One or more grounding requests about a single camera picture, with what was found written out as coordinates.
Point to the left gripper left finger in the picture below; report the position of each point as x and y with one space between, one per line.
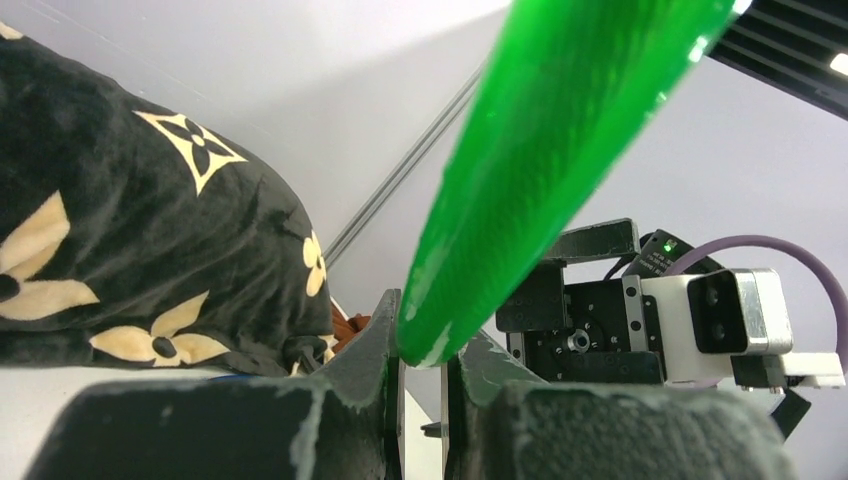
340 422

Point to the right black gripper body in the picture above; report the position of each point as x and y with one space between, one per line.
595 332

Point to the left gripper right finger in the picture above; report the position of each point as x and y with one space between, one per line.
501 421

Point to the green cable lock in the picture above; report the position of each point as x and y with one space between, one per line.
567 89

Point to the brown cloth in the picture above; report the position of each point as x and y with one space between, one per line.
347 328

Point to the black floral pillow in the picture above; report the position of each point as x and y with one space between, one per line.
134 237

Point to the ceiling light strips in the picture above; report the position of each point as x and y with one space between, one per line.
839 63

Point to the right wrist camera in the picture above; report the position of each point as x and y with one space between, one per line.
734 324

